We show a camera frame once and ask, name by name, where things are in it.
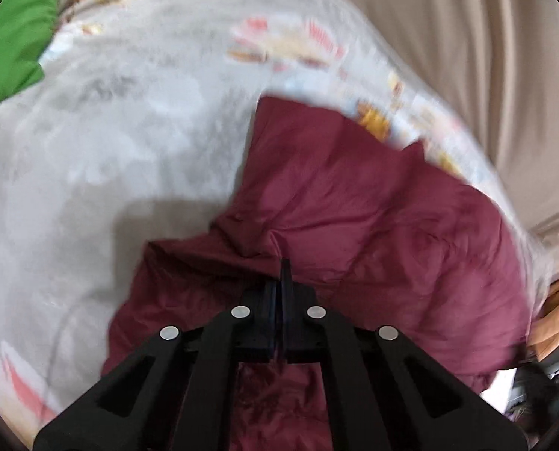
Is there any maroon quilted jacket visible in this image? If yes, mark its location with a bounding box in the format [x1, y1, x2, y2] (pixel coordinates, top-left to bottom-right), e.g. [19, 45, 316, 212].
[102, 95, 536, 451]

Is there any floral plush blanket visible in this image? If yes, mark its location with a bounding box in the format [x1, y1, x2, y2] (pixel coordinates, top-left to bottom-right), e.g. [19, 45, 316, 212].
[0, 0, 556, 449]

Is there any green cloth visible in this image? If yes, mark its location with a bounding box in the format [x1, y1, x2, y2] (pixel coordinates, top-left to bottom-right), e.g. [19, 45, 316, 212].
[0, 0, 60, 123]

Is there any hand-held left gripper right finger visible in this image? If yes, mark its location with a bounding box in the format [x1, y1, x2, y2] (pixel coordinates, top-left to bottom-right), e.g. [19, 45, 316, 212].
[281, 257, 528, 451]

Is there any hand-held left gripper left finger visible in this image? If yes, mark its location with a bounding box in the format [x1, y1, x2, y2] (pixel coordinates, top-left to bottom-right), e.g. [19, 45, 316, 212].
[33, 281, 281, 451]

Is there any beige curtain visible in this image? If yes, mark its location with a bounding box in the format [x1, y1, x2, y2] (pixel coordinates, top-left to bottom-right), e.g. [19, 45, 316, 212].
[307, 0, 559, 275]

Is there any orange garment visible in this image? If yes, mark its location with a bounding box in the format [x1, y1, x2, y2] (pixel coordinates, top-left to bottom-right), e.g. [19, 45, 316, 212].
[526, 270, 559, 362]

